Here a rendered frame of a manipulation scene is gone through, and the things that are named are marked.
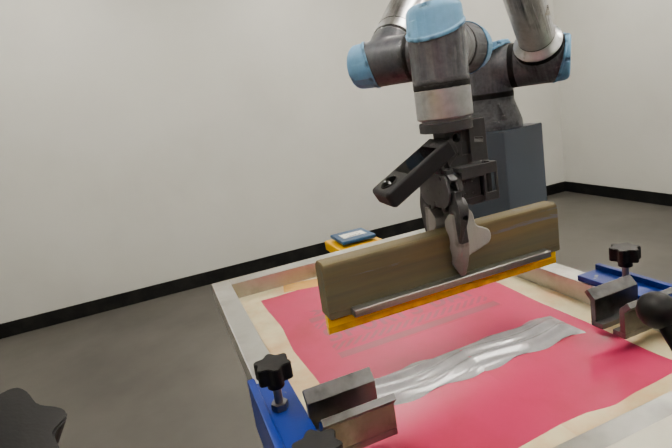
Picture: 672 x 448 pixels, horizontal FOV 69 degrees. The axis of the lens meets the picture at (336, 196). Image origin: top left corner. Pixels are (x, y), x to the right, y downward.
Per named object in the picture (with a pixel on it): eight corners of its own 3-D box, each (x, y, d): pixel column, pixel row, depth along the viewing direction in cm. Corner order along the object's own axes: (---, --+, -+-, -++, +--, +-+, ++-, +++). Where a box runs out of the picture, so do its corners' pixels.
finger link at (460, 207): (476, 242, 64) (462, 176, 64) (466, 245, 64) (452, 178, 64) (455, 240, 69) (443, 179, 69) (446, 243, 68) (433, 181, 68)
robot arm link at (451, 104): (433, 90, 61) (401, 94, 69) (437, 127, 62) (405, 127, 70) (482, 82, 64) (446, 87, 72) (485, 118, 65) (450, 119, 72)
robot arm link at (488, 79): (475, 94, 144) (471, 46, 142) (524, 87, 137) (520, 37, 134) (463, 97, 134) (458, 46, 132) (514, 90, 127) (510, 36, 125)
